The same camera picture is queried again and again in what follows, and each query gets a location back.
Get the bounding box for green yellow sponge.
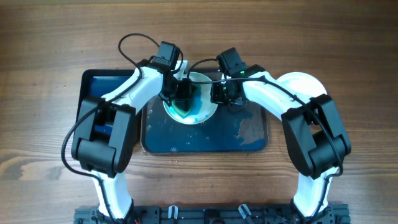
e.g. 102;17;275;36
172;83;198;118

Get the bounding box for white plate blue stains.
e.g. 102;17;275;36
277;72;327;97

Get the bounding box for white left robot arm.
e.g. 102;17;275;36
66;60;188;223

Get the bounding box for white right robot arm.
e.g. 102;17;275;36
210;65;352;223

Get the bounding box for dark grey work tray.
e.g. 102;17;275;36
141;96;269;154

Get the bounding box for dark blue water tray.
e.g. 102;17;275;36
76;69;134;139

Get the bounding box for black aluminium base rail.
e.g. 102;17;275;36
73;204;351;224

